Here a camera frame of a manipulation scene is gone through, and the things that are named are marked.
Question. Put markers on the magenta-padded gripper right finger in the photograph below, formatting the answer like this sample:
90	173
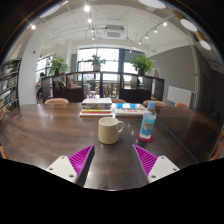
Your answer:
162	168

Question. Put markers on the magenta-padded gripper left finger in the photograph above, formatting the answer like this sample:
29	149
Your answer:
63	168

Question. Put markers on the clear water bottle blue cap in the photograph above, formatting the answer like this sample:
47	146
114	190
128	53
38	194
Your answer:
147	125

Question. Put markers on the cream ceramic mug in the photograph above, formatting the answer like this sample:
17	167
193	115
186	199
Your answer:
107	131

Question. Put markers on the white book with blue cover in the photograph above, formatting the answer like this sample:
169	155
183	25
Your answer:
128	110

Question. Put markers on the orange chairs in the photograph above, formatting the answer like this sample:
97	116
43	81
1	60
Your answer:
56	100

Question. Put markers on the stack of books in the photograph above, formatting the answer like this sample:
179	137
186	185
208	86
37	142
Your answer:
96	106

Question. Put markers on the low dark shelf unit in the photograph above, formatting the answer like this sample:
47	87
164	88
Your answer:
71	95

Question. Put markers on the person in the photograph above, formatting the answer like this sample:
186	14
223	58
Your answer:
40	86

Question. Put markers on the tall dark bookshelf unit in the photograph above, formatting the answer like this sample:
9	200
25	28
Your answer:
8	86

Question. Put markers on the bushy potted green plant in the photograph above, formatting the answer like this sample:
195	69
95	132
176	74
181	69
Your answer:
58	65

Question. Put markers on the wide potted green plant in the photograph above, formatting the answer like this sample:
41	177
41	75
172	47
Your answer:
141	64

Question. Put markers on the small potted plant white pot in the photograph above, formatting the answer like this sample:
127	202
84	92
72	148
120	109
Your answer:
96	61

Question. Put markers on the ceiling air conditioner unit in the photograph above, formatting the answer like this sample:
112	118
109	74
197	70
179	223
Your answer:
114	33

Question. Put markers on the round ceiling panel lights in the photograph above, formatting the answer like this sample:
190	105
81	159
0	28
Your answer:
188	25

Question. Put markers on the ceiling track spot lights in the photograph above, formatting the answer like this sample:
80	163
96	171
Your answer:
87	8

